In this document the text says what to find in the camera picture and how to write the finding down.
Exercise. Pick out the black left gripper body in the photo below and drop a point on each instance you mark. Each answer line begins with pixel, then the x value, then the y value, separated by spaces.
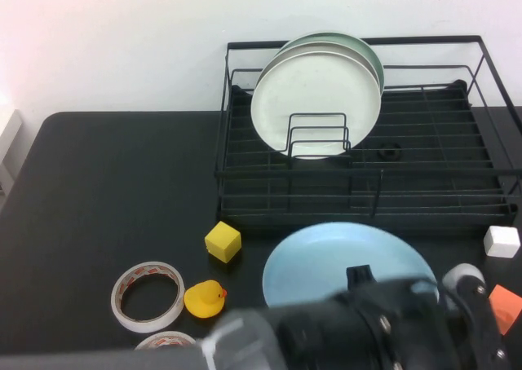
pixel 469 337

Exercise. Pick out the cream plate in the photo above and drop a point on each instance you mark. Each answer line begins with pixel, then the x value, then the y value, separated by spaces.
pixel 322 47

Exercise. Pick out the white plate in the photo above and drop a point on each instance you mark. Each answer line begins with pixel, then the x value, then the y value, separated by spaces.
pixel 310 93

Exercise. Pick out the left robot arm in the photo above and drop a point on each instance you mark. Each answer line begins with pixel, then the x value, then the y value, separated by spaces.
pixel 318 337

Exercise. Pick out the light blue plate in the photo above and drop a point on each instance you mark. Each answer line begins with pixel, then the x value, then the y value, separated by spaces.
pixel 318 260

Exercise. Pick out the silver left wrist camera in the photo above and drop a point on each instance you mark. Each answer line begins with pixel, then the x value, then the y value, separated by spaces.
pixel 463 278

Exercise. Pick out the orange foam block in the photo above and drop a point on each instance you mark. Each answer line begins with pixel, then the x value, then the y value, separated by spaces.
pixel 507 309

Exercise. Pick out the white adhesive tape roll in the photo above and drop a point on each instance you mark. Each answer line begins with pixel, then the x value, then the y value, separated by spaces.
pixel 115 300
pixel 163 337

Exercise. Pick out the yellow rubber duck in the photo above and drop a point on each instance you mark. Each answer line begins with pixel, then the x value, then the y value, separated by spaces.
pixel 202 300

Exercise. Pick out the green plate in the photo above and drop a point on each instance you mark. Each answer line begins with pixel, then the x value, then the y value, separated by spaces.
pixel 338 37

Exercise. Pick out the white ledge board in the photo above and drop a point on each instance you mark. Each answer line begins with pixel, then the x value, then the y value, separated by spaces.
pixel 10 142

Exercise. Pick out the yellow foam cube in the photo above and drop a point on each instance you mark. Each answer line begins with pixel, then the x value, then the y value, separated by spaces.
pixel 222 243

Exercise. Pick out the white foam cube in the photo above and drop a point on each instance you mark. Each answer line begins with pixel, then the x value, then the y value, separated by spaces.
pixel 501 241

